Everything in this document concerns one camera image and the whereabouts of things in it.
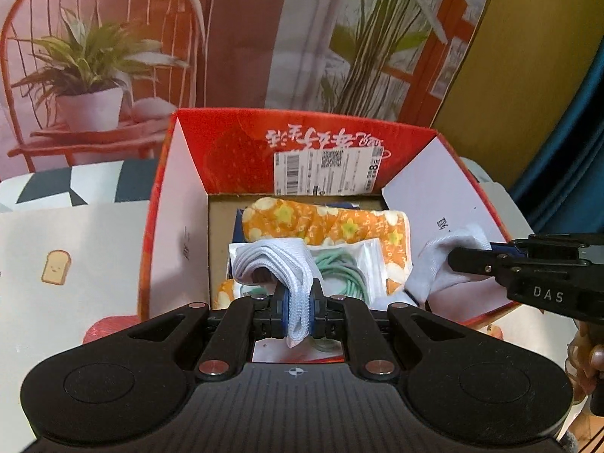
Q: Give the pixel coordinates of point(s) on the person's right hand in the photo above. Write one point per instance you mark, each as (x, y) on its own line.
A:
(595, 358)

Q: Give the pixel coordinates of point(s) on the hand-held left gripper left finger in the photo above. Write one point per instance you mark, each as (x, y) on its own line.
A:
(283, 314)

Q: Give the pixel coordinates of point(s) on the orange floral cloth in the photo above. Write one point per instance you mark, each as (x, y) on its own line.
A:
(330, 226)

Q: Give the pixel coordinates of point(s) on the red strawberry print cardboard box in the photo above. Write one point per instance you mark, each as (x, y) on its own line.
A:
(226, 146)

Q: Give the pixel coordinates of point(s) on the teal curtain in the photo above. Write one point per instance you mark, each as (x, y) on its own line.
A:
(575, 160)

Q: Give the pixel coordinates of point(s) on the printed room scene wall tapestry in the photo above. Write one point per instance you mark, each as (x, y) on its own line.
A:
(259, 33)

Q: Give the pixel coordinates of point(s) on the blue cloth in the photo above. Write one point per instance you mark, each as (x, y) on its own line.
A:
(238, 231)

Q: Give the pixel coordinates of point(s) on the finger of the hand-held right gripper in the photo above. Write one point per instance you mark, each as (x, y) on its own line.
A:
(481, 264)
(512, 247)

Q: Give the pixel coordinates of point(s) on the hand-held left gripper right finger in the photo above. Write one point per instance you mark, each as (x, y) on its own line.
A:
(314, 314)

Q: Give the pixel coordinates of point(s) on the white ribbed sock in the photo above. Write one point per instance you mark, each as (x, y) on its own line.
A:
(434, 271)
(283, 264)

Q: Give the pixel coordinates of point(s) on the light wooden panel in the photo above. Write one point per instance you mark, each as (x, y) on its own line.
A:
(519, 56)

